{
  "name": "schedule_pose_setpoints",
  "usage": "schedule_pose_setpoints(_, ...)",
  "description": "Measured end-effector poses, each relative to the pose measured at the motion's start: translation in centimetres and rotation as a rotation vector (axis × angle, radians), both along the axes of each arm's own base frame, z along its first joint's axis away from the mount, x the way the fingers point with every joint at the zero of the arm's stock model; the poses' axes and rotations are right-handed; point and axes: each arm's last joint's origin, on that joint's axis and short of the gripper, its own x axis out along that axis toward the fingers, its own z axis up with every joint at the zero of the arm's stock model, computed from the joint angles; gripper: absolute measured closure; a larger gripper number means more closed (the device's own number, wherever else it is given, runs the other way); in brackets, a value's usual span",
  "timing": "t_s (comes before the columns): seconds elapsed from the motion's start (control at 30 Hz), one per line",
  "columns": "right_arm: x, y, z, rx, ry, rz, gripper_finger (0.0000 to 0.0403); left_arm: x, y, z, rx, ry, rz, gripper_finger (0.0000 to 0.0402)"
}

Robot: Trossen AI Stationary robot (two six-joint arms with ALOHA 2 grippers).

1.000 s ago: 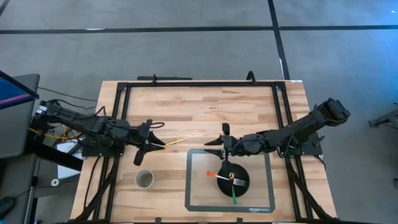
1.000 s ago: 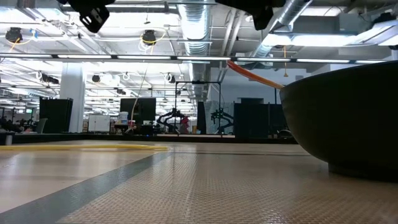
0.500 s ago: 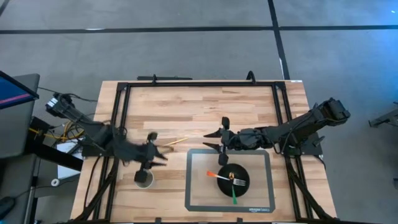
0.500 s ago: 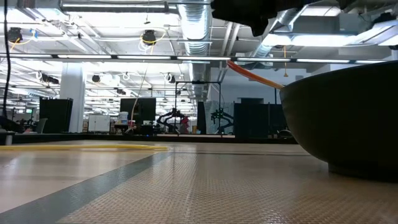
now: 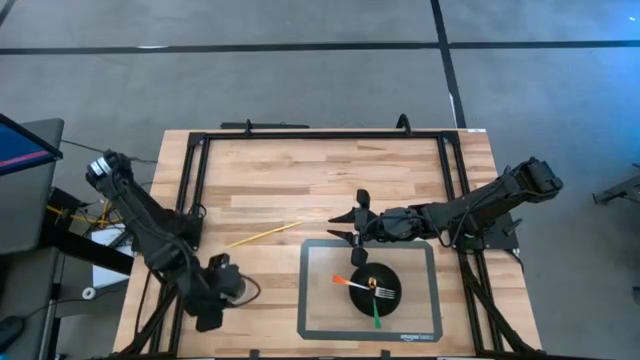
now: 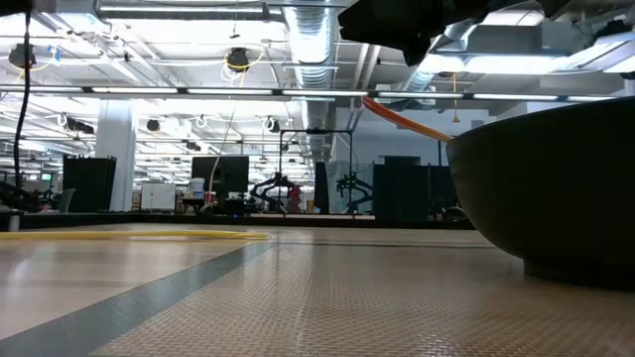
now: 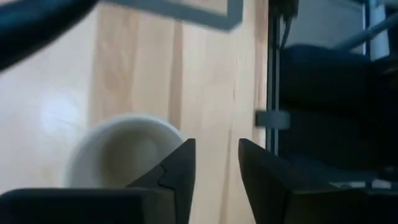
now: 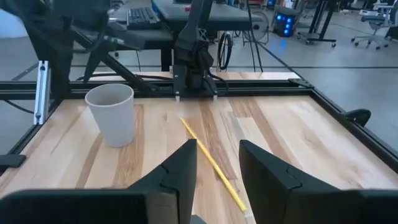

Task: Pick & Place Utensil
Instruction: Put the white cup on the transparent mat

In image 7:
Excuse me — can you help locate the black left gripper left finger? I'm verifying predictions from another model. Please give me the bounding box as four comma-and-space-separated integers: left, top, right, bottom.
0, 138, 197, 224

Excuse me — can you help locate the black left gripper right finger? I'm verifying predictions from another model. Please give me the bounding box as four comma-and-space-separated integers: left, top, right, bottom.
238, 138, 398, 224

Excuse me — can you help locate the white round cup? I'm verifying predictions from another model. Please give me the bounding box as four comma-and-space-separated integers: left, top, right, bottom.
63, 113, 188, 190

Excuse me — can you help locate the light mounting bracket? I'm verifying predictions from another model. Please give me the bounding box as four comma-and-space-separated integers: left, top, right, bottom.
254, 109, 292, 130

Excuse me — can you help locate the black table frame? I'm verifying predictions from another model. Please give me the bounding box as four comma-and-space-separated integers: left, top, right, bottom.
265, 0, 282, 156

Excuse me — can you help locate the thick dark cable sleeve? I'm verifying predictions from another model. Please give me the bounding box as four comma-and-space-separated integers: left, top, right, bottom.
0, 0, 100, 73

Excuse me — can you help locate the black hanging cable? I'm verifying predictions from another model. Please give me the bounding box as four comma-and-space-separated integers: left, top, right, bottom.
278, 0, 300, 52

